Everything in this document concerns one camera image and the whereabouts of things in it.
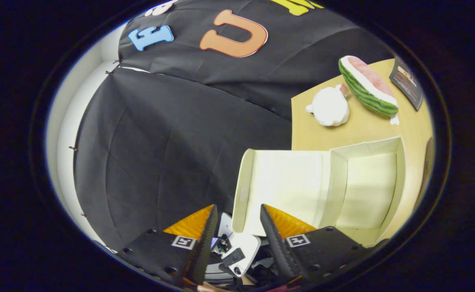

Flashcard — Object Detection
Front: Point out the black paperback book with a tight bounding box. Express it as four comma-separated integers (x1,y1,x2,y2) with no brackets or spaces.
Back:
389,57,424,111

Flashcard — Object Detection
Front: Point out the white plush toy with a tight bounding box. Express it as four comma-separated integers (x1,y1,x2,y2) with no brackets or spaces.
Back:
306,84,350,127

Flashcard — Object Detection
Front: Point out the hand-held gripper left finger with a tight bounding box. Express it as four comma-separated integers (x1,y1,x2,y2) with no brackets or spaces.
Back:
118,204,218,286

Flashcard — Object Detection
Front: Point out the watermelon slice plush toy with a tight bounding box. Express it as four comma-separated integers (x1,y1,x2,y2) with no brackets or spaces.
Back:
338,56,400,125

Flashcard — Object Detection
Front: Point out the cream fabric storage box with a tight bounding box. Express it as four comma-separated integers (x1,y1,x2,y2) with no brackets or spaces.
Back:
231,136,406,248

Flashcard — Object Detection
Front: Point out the white device with cables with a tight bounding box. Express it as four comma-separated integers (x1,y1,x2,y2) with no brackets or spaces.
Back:
217,213,261,278

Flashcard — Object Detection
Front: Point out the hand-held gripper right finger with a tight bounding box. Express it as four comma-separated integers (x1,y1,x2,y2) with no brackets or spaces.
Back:
260,204,388,284

